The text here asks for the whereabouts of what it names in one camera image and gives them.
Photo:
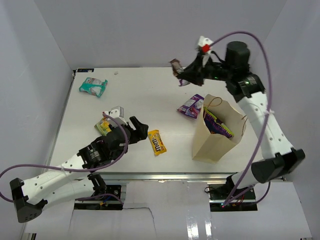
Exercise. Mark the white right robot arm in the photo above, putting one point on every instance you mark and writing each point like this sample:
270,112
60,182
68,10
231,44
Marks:
279,157

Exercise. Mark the yellow M&M's packet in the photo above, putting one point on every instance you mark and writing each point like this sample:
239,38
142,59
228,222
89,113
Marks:
156,142

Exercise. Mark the dark blue logo sticker left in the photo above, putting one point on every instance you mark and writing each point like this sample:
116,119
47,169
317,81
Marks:
85,70

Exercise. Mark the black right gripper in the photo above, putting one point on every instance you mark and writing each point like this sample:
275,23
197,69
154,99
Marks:
194,72

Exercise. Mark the green Fox's candy bag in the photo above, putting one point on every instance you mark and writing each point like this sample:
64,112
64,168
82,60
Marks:
103,126

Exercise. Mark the teal tissue packet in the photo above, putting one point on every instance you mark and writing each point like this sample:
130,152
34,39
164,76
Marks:
93,86

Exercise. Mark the brown paper bag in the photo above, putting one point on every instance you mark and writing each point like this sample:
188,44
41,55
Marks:
210,148

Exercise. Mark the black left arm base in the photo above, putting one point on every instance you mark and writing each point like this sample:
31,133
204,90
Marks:
101,191

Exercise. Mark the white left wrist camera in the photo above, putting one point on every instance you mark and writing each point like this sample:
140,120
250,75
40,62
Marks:
115,115

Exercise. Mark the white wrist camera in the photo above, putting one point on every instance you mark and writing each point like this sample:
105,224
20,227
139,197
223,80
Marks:
204,47
115,115

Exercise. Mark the brown chocolate bar wrapper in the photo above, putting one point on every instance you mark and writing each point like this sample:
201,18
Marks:
178,69

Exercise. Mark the purple Fox's candy bag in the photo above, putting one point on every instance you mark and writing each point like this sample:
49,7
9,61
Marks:
192,107

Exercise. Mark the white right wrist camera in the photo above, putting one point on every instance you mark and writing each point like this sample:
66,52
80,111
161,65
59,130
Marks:
204,47

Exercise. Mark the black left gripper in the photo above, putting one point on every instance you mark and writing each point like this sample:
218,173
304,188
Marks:
141,132

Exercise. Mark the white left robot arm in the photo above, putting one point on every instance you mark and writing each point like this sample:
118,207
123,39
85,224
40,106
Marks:
77,177

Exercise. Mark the dark blue chips bag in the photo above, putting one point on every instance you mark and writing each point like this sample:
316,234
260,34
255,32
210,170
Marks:
215,125

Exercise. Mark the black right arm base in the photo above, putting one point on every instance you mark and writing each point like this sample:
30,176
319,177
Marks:
217,195

